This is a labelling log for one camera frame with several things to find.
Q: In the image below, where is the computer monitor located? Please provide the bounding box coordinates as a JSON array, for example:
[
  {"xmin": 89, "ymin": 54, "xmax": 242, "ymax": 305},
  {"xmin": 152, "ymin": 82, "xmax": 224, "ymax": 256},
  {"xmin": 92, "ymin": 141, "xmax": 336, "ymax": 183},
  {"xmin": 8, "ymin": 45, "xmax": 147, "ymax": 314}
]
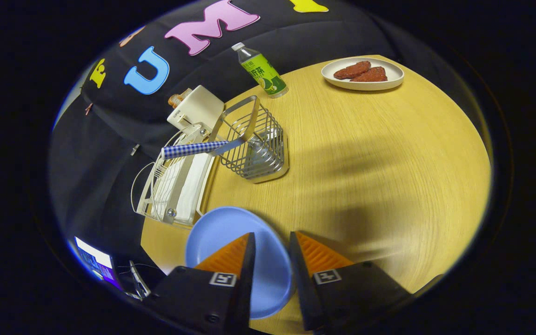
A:
[{"xmin": 74, "ymin": 236, "xmax": 121, "ymax": 290}]

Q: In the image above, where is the metal wire basket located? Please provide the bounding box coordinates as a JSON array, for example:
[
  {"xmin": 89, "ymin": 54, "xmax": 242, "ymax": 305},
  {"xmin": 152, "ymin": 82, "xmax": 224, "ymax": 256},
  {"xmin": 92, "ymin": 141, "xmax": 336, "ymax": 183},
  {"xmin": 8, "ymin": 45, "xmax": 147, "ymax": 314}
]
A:
[{"xmin": 210, "ymin": 95, "xmax": 290, "ymax": 184}]

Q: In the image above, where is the white toaster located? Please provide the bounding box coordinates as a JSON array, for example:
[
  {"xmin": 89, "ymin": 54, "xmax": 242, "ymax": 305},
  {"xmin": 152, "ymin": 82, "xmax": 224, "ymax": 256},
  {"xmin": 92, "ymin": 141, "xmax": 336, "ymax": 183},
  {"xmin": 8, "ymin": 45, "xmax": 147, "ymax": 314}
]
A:
[{"xmin": 167, "ymin": 85, "xmax": 225, "ymax": 136}]

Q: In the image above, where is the white wire dish rack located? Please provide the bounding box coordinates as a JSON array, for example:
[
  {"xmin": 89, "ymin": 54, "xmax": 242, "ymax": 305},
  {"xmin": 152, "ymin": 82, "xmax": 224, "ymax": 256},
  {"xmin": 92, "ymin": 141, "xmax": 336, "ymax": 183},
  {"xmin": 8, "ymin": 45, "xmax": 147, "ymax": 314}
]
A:
[{"xmin": 131, "ymin": 123, "xmax": 218, "ymax": 229}]

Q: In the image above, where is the white oval plate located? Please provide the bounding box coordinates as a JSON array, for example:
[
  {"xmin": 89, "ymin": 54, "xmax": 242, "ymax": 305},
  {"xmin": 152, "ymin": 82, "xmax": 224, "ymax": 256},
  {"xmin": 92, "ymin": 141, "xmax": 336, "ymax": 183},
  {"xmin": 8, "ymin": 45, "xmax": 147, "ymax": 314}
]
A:
[{"xmin": 321, "ymin": 57, "xmax": 404, "ymax": 91}]

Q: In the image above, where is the brown meat piece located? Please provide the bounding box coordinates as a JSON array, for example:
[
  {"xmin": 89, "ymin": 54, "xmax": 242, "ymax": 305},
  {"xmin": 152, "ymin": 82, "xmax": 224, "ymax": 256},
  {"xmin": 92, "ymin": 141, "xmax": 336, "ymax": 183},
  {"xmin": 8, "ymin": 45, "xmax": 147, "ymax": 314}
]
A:
[
  {"xmin": 333, "ymin": 61, "xmax": 372, "ymax": 80},
  {"xmin": 349, "ymin": 67, "xmax": 388, "ymax": 83}
]

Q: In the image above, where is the green tea bottle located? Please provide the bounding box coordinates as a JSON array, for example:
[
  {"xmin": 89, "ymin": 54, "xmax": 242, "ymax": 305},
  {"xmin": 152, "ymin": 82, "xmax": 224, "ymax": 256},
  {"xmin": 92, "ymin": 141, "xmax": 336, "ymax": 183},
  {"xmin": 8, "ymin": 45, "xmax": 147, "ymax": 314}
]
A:
[{"xmin": 232, "ymin": 42, "xmax": 289, "ymax": 99}]

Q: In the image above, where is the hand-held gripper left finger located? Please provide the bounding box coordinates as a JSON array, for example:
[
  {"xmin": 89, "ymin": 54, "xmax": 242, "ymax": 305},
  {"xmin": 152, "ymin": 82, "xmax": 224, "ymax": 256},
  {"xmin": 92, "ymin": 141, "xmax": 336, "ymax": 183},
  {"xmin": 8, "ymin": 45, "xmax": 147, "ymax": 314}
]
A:
[{"xmin": 148, "ymin": 232, "xmax": 256, "ymax": 333}]

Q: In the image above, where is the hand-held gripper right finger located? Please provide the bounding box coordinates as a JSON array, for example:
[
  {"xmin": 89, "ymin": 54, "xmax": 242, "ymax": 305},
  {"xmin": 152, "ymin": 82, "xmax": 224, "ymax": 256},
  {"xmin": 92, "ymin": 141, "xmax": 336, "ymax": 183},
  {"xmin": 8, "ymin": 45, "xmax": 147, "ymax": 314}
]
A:
[{"xmin": 288, "ymin": 231, "xmax": 414, "ymax": 332}]

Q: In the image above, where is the checkered handle spoon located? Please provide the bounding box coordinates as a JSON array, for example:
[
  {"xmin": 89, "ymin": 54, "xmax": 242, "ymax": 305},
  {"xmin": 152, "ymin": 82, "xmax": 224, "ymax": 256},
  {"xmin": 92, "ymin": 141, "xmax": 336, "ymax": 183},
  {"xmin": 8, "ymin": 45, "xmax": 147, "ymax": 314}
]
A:
[{"xmin": 161, "ymin": 137, "xmax": 250, "ymax": 161}]

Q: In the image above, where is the blue plate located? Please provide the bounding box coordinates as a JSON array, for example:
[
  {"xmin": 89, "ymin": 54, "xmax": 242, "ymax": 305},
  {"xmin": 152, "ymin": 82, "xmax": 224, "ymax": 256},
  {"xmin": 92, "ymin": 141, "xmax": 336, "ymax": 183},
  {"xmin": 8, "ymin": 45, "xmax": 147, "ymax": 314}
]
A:
[{"xmin": 185, "ymin": 206, "xmax": 293, "ymax": 320}]

